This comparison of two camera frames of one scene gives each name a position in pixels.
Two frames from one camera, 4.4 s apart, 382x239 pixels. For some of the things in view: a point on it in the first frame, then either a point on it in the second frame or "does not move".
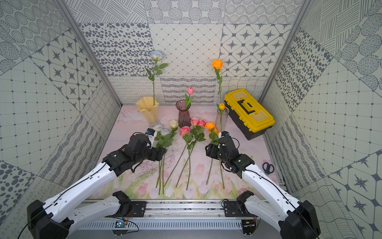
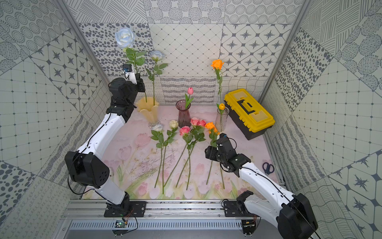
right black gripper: (212, 150) does not move
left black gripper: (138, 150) to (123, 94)
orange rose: (217, 64) does not move
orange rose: (213, 136) does not move
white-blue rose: (156, 56) does not move
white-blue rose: (163, 138) to (125, 38)
